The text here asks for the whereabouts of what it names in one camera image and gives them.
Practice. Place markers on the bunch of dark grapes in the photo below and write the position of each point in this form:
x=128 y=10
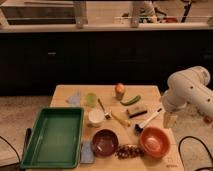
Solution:
x=128 y=151

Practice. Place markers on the orange bowl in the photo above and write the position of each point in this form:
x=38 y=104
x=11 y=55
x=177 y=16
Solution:
x=154 y=142

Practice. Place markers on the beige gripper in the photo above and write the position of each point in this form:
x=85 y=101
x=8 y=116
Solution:
x=169 y=120

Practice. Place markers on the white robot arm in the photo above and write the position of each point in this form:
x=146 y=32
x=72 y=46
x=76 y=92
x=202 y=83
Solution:
x=187 y=86

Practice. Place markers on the green cup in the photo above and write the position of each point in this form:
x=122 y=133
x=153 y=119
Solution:
x=91 y=99

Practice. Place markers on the green plastic tray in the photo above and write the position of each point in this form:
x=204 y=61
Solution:
x=55 y=140

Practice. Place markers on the blue sponge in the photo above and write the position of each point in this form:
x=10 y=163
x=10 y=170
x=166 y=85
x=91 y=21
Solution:
x=87 y=155

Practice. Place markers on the white cup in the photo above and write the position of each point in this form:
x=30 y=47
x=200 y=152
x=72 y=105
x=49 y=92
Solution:
x=96 y=117

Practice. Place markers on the black tool beside tray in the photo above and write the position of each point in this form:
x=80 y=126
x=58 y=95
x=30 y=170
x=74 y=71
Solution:
x=27 y=137

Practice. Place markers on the light blue cloth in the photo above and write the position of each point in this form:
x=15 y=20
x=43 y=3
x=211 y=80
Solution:
x=74 y=100

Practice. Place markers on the purple bowl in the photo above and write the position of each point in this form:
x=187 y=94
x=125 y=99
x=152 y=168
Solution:
x=104 y=143

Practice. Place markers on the green cucumber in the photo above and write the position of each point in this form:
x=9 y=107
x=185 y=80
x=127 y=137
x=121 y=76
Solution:
x=131 y=101

